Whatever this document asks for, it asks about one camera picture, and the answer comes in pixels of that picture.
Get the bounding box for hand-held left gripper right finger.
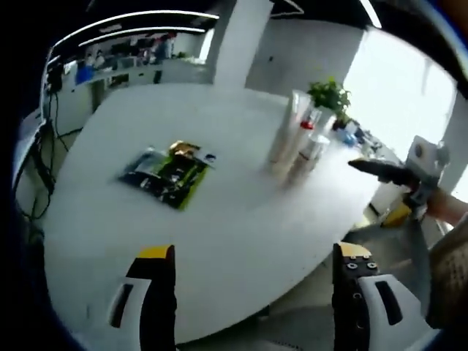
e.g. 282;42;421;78
331;241;422;351

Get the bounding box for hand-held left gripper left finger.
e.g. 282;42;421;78
105;244;179;351

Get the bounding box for large clear-capped skincare bottle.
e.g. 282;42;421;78
288;134;332;187

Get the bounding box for white skincare tube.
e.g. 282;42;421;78
265;90;312;171

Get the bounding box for green black skincare sachet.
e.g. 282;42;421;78
144;155;213;211

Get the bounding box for clear skincare sachet dark square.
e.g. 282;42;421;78
195;148;219;170

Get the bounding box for gold skincare sachet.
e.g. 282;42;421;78
167;140;203;159

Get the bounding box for person's right hand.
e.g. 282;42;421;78
426;189;468;224

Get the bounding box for dark desk clutter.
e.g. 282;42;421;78
356;127;388;156

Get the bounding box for grey mesh chair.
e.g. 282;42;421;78
263;219;432;351

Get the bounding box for green plant white pot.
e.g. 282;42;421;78
306;75;352;129

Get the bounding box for long white office counter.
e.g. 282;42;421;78
91;58;216;88

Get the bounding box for blue bin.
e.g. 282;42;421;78
75;65;91;86

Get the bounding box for black floor cables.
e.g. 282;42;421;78
14;54;78;220

